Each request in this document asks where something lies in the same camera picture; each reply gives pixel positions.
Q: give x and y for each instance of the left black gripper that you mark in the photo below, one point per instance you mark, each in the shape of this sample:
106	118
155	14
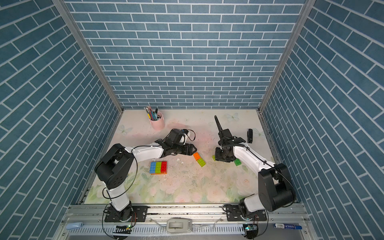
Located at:
187	148

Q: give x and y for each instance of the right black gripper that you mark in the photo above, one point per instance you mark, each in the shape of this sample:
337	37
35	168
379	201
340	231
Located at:
218	157

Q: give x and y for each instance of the red lego brick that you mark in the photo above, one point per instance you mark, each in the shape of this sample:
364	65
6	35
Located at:
164	167

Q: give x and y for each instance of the lime green lego brick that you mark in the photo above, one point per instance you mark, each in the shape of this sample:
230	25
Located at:
159	167

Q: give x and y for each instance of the orange lego brick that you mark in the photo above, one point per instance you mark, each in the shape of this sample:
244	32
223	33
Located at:
196	156

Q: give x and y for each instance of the light blue lego brick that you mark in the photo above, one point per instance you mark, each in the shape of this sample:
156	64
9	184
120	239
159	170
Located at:
153	168

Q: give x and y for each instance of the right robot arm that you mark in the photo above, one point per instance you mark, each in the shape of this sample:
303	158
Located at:
275	188

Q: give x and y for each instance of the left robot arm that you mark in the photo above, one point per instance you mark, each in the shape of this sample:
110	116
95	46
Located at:
114	166

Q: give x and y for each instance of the pink pen cup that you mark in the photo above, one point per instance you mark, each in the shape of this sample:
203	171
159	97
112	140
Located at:
158	123

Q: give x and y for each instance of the black small box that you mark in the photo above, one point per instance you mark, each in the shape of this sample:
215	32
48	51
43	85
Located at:
250	136

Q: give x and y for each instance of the grey handheld device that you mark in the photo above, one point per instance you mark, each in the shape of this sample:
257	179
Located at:
179	225

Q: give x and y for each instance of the blue marker pen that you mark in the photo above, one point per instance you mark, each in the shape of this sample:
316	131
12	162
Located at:
287	226

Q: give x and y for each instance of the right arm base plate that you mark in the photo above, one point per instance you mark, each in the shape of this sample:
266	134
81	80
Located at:
235	214

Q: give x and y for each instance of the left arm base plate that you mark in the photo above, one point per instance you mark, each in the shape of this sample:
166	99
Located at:
129	214

